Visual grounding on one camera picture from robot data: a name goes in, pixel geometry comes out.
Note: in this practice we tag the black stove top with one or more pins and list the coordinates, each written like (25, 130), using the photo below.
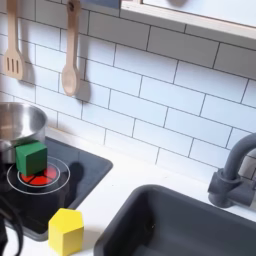
(80, 166)

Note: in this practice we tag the yellow pentagon block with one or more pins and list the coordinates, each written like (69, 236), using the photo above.
(65, 231)

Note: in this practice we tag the green cube block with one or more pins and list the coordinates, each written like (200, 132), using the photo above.
(31, 158)

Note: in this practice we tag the grey tap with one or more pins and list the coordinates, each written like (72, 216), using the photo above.
(230, 180)

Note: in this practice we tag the dark grey sink basin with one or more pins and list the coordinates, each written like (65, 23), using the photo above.
(186, 223)

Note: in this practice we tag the wooden slotted spatula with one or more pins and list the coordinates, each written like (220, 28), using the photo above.
(13, 60)

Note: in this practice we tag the wooden spoon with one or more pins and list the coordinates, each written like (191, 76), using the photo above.
(70, 73)

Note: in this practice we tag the steel pot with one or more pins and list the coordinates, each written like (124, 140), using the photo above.
(20, 123)

